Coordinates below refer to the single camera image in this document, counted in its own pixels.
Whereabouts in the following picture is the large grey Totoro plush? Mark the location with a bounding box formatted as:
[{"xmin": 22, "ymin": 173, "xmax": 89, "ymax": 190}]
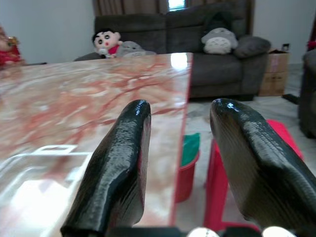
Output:
[{"xmin": 201, "ymin": 27, "xmax": 239, "ymax": 55}]

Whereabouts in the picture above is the clear plastic blister pack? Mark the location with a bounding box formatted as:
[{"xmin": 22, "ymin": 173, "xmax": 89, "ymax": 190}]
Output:
[{"xmin": 0, "ymin": 145, "xmax": 94, "ymax": 237}]

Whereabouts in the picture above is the red plastic bucket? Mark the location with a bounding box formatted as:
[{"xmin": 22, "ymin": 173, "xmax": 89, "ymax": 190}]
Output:
[{"xmin": 174, "ymin": 150, "xmax": 200, "ymax": 203}]

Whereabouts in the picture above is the dark grey armchair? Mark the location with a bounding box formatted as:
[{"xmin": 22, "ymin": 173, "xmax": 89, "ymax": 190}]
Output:
[{"xmin": 298, "ymin": 49, "xmax": 316, "ymax": 139}]

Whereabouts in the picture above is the black-haired boy plush doll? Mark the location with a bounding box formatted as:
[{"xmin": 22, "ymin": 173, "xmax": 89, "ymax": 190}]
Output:
[{"xmin": 92, "ymin": 28, "xmax": 123, "ymax": 59}]

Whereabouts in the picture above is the brown cardboard box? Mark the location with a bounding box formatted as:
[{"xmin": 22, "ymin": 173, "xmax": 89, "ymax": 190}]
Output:
[{"xmin": 258, "ymin": 48, "xmax": 290, "ymax": 97}]

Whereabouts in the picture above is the red fabric box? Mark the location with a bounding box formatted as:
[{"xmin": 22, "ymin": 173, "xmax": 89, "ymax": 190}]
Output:
[{"xmin": 203, "ymin": 119, "xmax": 304, "ymax": 233}]

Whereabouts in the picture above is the grey cushion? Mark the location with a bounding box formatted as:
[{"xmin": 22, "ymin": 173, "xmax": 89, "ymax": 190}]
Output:
[{"xmin": 233, "ymin": 36, "xmax": 272, "ymax": 59}]

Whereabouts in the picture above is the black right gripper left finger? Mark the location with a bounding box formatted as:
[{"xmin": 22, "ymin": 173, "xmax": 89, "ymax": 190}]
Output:
[{"xmin": 60, "ymin": 99, "xmax": 152, "ymax": 237}]

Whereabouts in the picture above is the dark grey fabric sofa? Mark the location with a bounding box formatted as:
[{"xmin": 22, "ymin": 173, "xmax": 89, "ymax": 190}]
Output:
[{"xmin": 73, "ymin": 2, "xmax": 272, "ymax": 101}]

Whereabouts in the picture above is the bright window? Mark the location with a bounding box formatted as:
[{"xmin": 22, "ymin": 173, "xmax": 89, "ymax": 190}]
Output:
[{"xmin": 167, "ymin": 0, "xmax": 186, "ymax": 12}]

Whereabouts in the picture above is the flat black floor object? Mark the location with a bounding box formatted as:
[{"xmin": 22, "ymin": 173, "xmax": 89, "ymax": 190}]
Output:
[{"xmin": 281, "ymin": 93, "xmax": 301, "ymax": 106}]

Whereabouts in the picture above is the green plastic bag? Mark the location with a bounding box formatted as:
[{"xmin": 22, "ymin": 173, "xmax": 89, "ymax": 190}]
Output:
[{"xmin": 182, "ymin": 132, "xmax": 201, "ymax": 166}]

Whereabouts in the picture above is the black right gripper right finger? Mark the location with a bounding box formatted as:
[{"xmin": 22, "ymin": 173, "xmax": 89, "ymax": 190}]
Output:
[{"xmin": 209, "ymin": 98, "xmax": 316, "ymax": 237}]

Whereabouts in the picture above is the red costumed doll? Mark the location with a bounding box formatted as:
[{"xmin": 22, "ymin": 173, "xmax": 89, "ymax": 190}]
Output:
[{"xmin": 0, "ymin": 24, "xmax": 25, "ymax": 66}]

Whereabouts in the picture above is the small grey Totoro plush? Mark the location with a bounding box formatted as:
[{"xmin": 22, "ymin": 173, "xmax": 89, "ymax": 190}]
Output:
[{"xmin": 116, "ymin": 40, "xmax": 157, "ymax": 59}]

